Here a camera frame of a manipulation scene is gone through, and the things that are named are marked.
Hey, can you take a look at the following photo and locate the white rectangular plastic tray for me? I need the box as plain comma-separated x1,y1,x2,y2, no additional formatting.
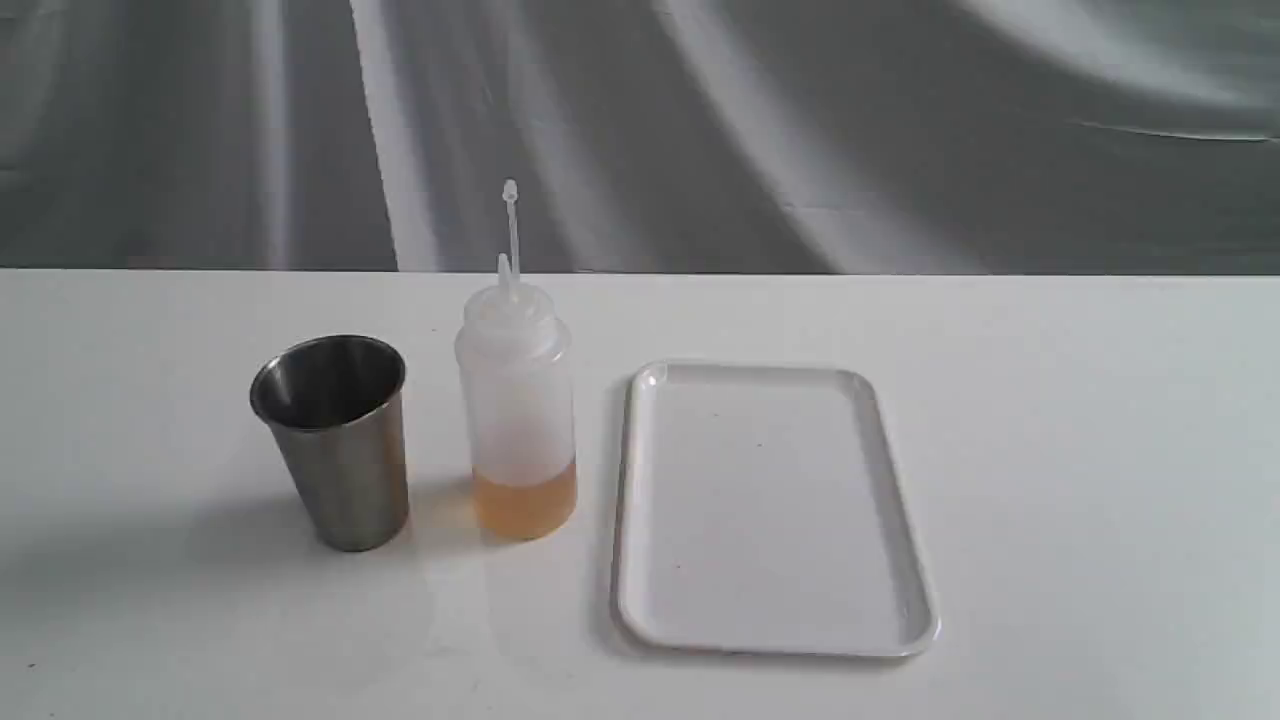
613,360,941,661

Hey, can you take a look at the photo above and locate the translucent squeeze bottle amber liquid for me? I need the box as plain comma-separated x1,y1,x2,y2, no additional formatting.
454,178,577,542

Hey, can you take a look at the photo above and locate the stainless steel cup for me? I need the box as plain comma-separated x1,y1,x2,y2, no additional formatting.
250,334,410,553

